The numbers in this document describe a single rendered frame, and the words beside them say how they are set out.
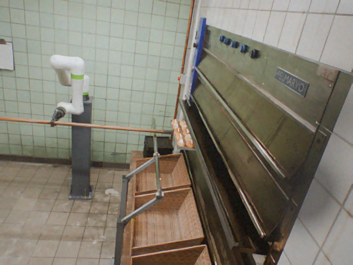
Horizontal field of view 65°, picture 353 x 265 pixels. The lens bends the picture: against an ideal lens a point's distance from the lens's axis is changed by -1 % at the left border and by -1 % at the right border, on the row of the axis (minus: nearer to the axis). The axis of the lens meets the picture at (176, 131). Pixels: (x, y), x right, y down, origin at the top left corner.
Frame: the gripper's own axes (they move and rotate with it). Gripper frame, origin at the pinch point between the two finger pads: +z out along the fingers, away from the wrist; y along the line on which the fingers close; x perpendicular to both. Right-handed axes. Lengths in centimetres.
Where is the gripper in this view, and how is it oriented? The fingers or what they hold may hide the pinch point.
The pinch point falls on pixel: (53, 122)
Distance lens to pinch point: 248.2
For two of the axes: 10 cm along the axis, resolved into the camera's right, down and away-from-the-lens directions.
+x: -9.8, -0.8, -1.8
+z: 1.3, 4.3, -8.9
